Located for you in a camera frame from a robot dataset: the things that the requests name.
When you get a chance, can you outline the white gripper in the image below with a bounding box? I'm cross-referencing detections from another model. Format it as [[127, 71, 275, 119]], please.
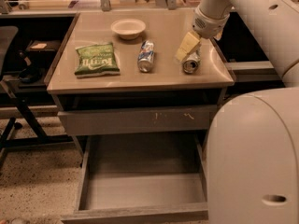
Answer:
[[175, 7, 230, 63]]

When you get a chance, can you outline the green white 7up can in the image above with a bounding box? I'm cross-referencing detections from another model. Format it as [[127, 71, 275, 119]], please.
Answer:
[[182, 51, 200, 74]]

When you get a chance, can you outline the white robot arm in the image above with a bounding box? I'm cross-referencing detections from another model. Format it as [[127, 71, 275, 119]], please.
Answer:
[[192, 0, 299, 224]]

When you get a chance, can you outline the blue white pepsi can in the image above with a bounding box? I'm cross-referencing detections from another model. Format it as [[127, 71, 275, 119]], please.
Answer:
[[137, 40, 154, 73]]

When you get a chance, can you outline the closed grey top drawer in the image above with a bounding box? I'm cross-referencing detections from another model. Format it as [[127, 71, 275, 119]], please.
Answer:
[[58, 105, 217, 136]]

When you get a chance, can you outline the grey drawer cabinet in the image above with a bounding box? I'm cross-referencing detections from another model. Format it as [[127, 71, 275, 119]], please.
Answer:
[[47, 8, 234, 146]]

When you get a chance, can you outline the open grey middle drawer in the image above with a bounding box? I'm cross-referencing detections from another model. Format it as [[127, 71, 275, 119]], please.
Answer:
[[62, 132, 208, 224]]

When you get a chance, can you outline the white paper bowl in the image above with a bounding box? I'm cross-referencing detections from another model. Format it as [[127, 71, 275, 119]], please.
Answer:
[[110, 19, 146, 40]]

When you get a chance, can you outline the green chip bag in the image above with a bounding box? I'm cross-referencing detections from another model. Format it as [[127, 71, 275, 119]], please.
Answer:
[[75, 42, 121, 78]]

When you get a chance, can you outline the black office chair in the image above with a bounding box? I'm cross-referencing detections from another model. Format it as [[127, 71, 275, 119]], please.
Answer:
[[0, 25, 76, 170]]

